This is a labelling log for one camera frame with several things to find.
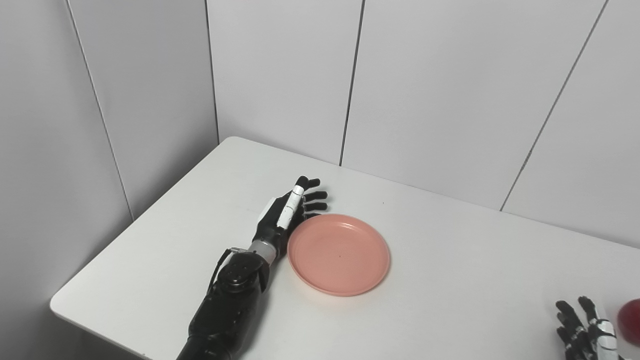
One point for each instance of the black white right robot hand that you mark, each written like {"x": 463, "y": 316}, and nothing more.
{"x": 587, "y": 332}

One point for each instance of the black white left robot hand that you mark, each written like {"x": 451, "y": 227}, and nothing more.
{"x": 287, "y": 210}

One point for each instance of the red apple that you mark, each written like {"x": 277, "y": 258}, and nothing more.
{"x": 631, "y": 322}

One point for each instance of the pink round plate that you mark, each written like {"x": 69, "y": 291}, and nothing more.
{"x": 340, "y": 255}

